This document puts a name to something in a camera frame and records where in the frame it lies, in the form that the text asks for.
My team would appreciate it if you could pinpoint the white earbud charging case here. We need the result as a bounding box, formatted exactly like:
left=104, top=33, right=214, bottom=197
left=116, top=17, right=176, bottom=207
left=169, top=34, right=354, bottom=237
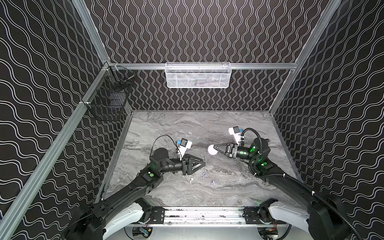
left=208, top=145, right=218, bottom=156

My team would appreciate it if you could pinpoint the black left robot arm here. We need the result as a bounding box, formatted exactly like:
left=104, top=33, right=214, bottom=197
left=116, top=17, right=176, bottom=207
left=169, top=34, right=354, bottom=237
left=60, top=148, right=206, bottom=240

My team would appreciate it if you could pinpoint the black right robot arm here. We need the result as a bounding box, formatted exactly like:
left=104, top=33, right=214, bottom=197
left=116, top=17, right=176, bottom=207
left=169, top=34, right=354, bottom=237
left=208, top=138, right=362, bottom=240

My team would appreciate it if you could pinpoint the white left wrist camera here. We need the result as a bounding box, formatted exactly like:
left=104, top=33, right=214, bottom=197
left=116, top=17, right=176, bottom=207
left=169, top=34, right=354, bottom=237
left=177, top=138, right=193, bottom=161

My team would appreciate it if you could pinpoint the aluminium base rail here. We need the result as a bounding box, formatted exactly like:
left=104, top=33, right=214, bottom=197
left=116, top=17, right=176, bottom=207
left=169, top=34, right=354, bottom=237
left=124, top=205, right=286, bottom=227

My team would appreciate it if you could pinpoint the white wire mesh basket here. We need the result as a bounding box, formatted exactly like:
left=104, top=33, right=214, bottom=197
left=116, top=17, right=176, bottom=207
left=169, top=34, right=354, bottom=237
left=165, top=66, right=232, bottom=89

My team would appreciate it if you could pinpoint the black wire basket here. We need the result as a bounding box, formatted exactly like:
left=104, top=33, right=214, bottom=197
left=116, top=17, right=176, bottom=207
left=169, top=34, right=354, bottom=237
left=86, top=66, right=136, bottom=122

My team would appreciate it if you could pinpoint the aluminium frame back bar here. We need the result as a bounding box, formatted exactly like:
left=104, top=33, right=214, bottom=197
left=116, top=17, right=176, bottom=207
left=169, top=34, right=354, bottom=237
left=111, top=63, right=298, bottom=71

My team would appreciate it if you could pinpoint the aluminium frame post right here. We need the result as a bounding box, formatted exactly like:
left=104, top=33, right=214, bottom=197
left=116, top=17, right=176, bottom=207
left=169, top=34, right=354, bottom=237
left=269, top=0, right=342, bottom=115

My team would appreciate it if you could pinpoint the aluminium frame post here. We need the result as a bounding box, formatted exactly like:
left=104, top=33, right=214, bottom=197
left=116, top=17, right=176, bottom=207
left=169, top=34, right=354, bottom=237
left=269, top=0, right=342, bottom=115
left=1, top=1, right=110, bottom=240

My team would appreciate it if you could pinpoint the aluminium frame post left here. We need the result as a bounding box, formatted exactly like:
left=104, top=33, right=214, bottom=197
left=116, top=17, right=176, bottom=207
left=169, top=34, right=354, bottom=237
left=1, top=1, right=110, bottom=240

